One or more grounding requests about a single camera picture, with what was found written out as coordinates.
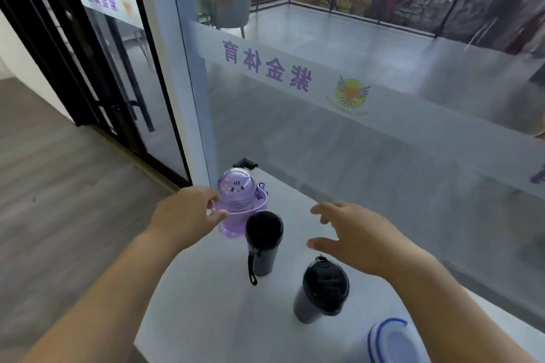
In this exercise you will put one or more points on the person's left hand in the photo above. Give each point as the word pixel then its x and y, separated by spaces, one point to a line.
pixel 183 218

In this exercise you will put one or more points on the person's right hand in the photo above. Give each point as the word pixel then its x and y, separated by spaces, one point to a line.
pixel 370 243

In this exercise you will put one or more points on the black tumbler with strap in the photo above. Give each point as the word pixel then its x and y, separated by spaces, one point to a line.
pixel 264 226

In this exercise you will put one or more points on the white bottle blue rim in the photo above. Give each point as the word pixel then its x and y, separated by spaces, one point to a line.
pixel 396 345

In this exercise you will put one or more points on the person's right forearm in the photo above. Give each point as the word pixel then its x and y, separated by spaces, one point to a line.
pixel 460 316

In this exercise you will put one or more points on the person's left forearm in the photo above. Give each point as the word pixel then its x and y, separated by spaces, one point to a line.
pixel 106 303

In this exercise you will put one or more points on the white table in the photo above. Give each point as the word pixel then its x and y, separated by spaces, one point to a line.
pixel 204 311

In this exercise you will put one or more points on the frosted window band purple print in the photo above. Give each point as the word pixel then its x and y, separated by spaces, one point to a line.
pixel 426 120

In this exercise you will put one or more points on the black framed glass door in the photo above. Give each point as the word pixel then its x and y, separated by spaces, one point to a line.
pixel 42 56

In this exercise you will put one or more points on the grey upholstered chair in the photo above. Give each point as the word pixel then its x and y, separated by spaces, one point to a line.
pixel 232 5

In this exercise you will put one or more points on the black table corner bracket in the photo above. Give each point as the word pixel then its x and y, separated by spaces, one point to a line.
pixel 245 163

